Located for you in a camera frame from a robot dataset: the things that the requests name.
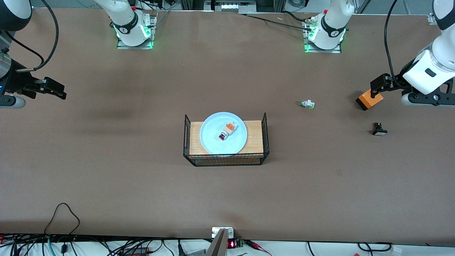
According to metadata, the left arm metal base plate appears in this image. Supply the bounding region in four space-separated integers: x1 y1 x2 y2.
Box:
304 18 342 54

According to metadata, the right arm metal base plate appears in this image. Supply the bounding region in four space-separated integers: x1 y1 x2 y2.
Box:
117 14 155 49

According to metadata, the black wire rack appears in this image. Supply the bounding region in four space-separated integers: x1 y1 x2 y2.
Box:
183 112 269 167

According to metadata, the wooden board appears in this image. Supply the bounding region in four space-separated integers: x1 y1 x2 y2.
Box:
189 120 264 157

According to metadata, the red push button switch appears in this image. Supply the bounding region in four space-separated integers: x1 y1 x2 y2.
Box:
218 122 237 141

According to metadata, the thin black looped cable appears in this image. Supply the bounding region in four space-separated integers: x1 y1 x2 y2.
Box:
44 203 81 236

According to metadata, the silver mounting block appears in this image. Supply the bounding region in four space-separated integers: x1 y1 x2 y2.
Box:
212 227 235 239

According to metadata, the aluminium frame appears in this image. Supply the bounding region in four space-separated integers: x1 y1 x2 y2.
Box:
180 0 285 13

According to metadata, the black coiled cable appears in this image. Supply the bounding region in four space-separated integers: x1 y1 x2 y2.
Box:
357 242 394 252

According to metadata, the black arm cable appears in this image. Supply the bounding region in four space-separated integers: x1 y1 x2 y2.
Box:
384 0 399 81
0 0 60 71

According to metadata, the red clip lead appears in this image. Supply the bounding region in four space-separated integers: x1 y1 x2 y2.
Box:
245 240 273 256

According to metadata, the orange button box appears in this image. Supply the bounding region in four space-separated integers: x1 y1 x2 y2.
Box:
356 90 384 111

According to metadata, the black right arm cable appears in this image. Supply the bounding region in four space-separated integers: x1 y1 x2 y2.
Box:
0 0 60 71

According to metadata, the light blue plate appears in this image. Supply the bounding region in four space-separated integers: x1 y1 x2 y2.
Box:
200 112 247 155

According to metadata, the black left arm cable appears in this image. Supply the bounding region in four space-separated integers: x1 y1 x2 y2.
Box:
384 0 399 81

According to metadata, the long black table cable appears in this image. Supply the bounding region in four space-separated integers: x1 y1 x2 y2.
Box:
238 12 314 31

